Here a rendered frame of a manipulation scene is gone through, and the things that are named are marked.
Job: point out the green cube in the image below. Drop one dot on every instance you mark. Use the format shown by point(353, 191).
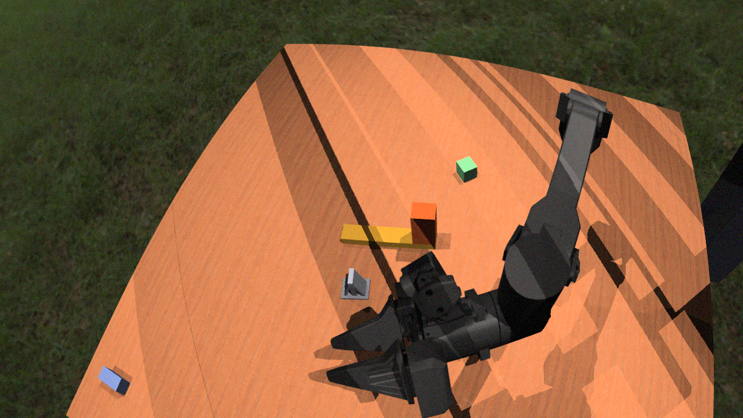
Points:
point(466, 169)

